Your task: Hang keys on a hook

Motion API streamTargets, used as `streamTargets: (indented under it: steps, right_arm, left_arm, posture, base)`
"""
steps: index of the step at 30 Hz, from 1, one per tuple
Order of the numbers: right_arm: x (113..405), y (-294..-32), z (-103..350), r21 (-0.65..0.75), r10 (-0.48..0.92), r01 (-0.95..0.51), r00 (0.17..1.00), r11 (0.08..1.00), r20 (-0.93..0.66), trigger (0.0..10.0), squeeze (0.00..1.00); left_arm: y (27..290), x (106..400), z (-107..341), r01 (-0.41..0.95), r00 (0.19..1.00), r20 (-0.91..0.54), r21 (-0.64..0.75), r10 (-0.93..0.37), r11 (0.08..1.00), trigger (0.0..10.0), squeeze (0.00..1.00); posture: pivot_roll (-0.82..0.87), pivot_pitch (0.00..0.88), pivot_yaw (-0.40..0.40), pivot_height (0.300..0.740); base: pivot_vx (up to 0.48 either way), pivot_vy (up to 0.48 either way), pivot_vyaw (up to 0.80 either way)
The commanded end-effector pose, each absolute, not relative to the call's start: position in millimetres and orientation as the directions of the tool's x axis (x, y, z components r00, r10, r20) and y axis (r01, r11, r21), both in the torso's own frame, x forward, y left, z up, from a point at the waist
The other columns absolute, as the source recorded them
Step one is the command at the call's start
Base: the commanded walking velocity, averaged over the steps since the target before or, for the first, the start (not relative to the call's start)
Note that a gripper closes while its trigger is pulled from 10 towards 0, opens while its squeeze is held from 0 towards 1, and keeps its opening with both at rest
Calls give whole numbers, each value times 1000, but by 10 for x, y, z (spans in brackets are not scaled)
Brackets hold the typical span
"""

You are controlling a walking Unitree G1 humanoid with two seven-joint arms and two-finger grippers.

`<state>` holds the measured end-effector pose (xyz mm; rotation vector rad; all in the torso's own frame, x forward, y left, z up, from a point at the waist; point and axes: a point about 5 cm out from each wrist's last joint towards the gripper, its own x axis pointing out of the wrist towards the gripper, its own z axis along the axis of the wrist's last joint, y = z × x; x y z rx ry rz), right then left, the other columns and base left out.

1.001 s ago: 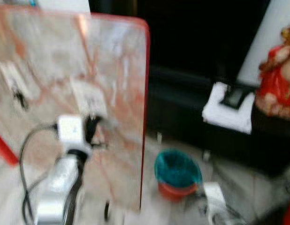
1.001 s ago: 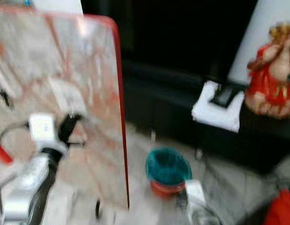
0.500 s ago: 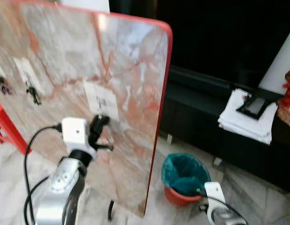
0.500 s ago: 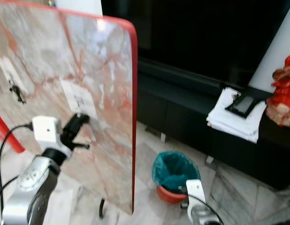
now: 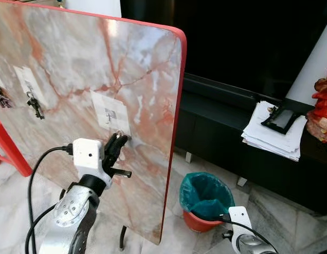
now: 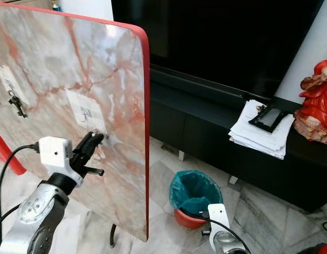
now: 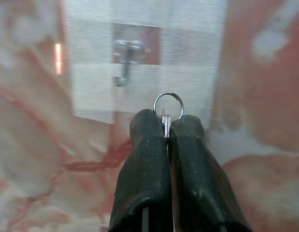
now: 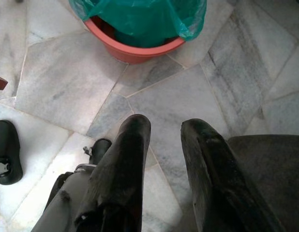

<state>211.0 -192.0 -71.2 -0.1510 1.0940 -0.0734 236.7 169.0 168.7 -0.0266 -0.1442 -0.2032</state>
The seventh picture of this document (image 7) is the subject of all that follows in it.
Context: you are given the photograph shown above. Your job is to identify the silver keys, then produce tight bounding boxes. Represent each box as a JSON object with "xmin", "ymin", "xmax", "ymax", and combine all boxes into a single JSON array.
[{"xmin": 152, "ymin": 92, "xmax": 184, "ymax": 140}]

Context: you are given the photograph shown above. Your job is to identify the clear adhesive metal hook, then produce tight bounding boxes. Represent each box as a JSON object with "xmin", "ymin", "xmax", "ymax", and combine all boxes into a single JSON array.
[{"xmin": 110, "ymin": 22, "xmax": 163, "ymax": 88}]

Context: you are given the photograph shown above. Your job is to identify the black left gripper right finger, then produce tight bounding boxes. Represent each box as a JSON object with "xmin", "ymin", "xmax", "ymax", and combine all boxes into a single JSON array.
[{"xmin": 168, "ymin": 114, "xmax": 253, "ymax": 232}]

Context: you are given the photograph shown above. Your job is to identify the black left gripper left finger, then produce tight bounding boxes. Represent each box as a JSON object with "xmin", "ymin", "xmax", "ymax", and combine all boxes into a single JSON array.
[{"xmin": 107, "ymin": 108, "xmax": 171, "ymax": 232}]

